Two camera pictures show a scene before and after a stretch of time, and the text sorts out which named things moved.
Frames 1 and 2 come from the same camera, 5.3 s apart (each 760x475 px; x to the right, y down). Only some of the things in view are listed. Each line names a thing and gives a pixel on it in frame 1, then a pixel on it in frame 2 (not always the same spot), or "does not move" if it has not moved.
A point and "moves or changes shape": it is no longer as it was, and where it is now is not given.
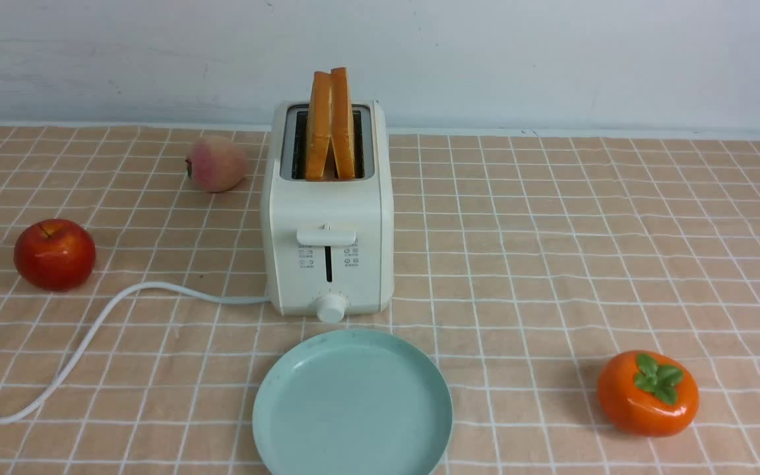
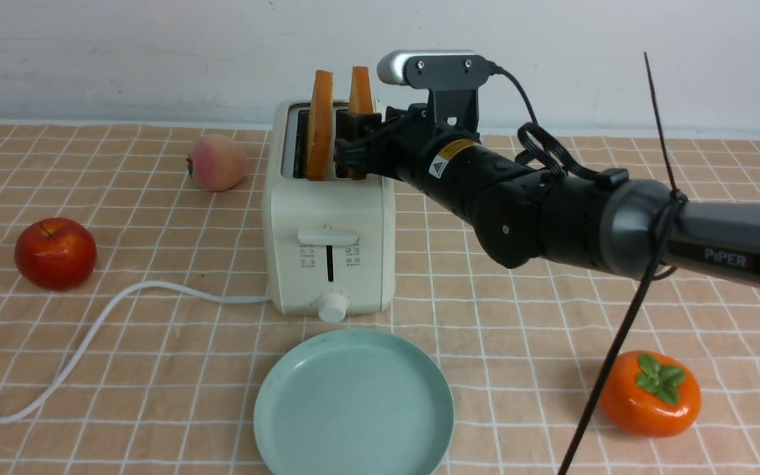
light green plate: x=351 y=402 does not move
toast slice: x=341 y=128 moves or changes shape
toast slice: x=320 y=130 does not move
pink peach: x=217 y=163 does not move
